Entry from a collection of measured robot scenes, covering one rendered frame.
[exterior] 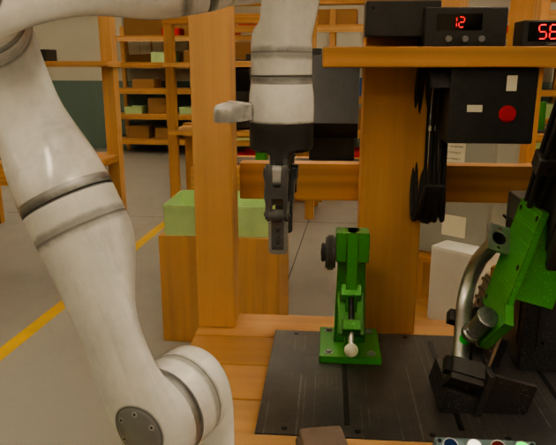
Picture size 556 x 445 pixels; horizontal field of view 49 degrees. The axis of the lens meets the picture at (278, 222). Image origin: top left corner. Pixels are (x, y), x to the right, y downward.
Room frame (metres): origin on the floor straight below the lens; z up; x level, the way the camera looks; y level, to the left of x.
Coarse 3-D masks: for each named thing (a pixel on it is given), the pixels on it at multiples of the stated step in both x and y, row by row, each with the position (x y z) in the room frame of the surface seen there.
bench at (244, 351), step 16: (240, 320) 1.43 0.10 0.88; (256, 320) 1.43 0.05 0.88; (272, 320) 1.43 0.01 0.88; (288, 320) 1.43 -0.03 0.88; (304, 320) 1.43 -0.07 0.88; (320, 320) 1.43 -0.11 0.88; (416, 320) 1.43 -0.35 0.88; (432, 320) 1.43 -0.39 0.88; (208, 336) 1.33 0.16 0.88; (224, 336) 1.33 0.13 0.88; (240, 336) 1.34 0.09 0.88; (256, 336) 1.34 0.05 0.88; (272, 336) 1.33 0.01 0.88; (224, 352) 1.25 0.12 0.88; (240, 352) 1.25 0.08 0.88; (256, 352) 1.25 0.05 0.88; (224, 368) 1.17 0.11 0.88; (240, 368) 1.17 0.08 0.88; (256, 368) 1.17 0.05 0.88; (240, 384) 1.11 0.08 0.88; (256, 384) 1.11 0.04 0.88; (240, 400) 1.05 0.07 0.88; (256, 400) 1.05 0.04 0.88; (240, 416) 0.99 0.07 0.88; (256, 416) 0.99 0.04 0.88; (240, 432) 0.94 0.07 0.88
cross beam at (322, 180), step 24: (240, 168) 1.47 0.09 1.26; (312, 168) 1.46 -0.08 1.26; (336, 168) 1.45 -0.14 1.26; (456, 168) 1.43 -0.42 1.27; (480, 168) 1.42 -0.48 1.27; (504, 168) 1.42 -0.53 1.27; (528, 168) 1.41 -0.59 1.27; (240, 192) 1.47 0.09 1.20; (312, 192) 1.46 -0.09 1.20; (336, 192) 1.45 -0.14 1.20; (456, 192) 1.43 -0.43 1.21; (480, 192) 1.42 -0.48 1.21; (504, 192) 1.42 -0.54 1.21
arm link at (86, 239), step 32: (96, 192) 0.55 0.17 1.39; (32, 224) 0.54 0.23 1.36; (64, 224) 0.53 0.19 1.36; (96, 224) 0.54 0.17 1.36; (128, 224) 0.57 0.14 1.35; (64, 256) 0.53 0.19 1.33; (96, 256) 0.53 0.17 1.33; (128, 256) 0.55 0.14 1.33; (64, 288) 0.53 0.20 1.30; (96, 288) 0.52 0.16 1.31; (128, 288) 0.53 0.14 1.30; (96, 320) 0.51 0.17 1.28; (128, 320) 0.51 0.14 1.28; (96, 352) 0.51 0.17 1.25; (128, 352) 0.50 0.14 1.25; (96, 384) 0.53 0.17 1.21; (128, 384) 0.50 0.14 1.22; (160, 384) 0.50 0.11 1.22; (128, 416) 0.50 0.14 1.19; (160, 416) 0.49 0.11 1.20; (192, 416) 0.50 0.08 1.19
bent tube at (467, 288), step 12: (492, 228) 1.07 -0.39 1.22; (504, 228) 1.07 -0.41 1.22; (492, 240) 1.05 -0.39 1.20; (504, 240) 1.06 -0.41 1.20; (480, 252) 1.09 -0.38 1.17; (492, 252) 1.06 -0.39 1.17; (504, 252) 1.04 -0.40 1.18; (468, 264) 1.12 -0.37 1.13; (480, 264) 1.10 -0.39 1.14; (468, 276) 1.12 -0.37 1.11; (468, 288) 1.11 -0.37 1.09; (468, 300) 1.10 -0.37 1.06; (456, 312) 1.09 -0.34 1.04; (468, 312) 1.08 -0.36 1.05; (456, 324) 1.07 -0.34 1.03; (456, 336) 1.05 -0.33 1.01; (456, 348) 1.03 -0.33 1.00; (468, 348) 1.03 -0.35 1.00
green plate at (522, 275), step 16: (528, 208) 1.03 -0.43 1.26; (512, 224) 1.07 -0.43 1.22; (528, 224) 1.00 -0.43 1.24; (544, 224) 0.96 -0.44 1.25; (512, 240) 1.04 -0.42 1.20; (528, 240) 0.98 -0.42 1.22; (544, 240) 0.97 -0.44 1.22; (512, 256) 1.02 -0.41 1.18; (528, 256) 0.96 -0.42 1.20; (544, 256) 0.97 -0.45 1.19; (496, 272) 1.06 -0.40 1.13; (512, 272) 0.99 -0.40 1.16; (528, 272) 0.97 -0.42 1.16; (544, 272) 0.97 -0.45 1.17; (496, 288) 1.03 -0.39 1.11; (512, 288) 0.97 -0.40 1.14; (528, 288) 0.97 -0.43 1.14; (544, 288) 0.97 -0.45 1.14; (496, 304) 1.01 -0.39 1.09; (512, 304) 0.96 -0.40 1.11; (544, 304) 0.97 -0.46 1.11
